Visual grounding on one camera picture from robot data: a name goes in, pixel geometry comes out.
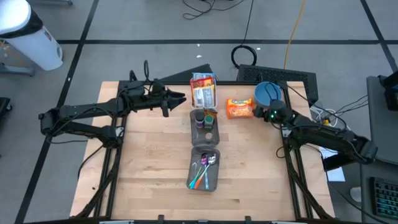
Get loose black floor cable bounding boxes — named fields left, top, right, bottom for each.
left=182, top=0, right=248, bottom=21

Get blue ramen noodle packet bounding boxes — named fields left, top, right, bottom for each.
left=192, top=72, right=215, bottom=81

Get black device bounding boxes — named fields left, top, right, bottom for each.
left=377, top=70, right=398, bottom=112

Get white paper sheet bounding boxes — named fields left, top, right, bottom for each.
left=319, top=147, right=346, bottom=183

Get silver spoon blue handle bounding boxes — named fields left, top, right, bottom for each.
left=200, top=153, right=210, bottom=190

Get black flat wedge panel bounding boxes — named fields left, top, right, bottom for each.
left=157, top=63, right=218, bottom=83

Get orange ramen noodle packet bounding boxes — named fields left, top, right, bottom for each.
left=226, top=98, right=254, bottom=119

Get black perforated case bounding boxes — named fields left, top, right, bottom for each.
left=236, top=63, right=320, bottom=108

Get dark grey side desk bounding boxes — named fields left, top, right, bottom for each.
left=359, top=155, right=398, bottom=224

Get green lid spice jar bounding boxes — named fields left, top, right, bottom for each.
left=203, top=114, right=215, bottom=130

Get backlit keyboard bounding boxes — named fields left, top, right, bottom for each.
left=369, top=176, right=398, bottom=220

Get coiled black floor cable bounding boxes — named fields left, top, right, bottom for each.
left=230, top=0, right=259, bottom=70

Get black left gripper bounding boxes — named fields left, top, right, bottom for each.
left=146, top=80, right=188, bottom=118

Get red ramen noodle packet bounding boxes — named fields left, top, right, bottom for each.
left=190, top=77, right=215, bottom=89

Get black caster base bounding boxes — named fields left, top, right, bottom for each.
left=0, top=96, right=14, bottom=114

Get white plastic bin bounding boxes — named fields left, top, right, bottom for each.
left=188, top=75, right=218, bottom=110

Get white trash can black bag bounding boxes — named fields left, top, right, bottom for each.
left=0, top=0, right=64, bottom=72

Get yellow power cable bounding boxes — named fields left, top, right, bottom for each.
left=282, top=0, right=307, bottom=70

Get wooden desk grey legs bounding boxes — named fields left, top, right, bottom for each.
left=0, top=63, right=36, bottom=78

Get grey translucent plastic bin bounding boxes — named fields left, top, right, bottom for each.
left=185, top=146, right=221, bottom=192
left=189, top=108, right=221, bottom=147

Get rainbow spoon orange handle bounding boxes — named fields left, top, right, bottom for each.
left=193, top=154, right=208, bottom=190

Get grey rounded panel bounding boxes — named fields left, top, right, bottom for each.
left=366, top=75, right=398, bottom=166

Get blue bowl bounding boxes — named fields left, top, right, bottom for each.
left=254, top=81, right=284, bottom=108

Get black aluminium table frame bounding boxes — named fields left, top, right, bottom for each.
left=70, top=80, right=335, bottom=224

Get computer mouse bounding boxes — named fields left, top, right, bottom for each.
left=349, top=186, right=363, bottom=203

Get silver foil snack packet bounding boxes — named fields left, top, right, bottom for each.
left=192, top=84, right=216, bottom=108

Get purple label spice jar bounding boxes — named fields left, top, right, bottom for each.
left=194, top=111, right=205, bottom=129

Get silver spoon teal handle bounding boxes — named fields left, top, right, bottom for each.
left=192, top=152, right=218, bottom=190

